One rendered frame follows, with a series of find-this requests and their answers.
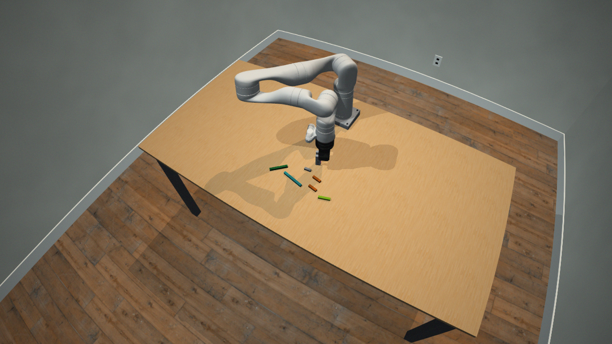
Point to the turquoise rod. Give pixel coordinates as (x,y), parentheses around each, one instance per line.
(293,179)

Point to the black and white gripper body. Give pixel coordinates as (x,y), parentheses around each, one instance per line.
(324,141)

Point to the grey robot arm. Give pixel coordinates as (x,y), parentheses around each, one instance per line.
(330,104)

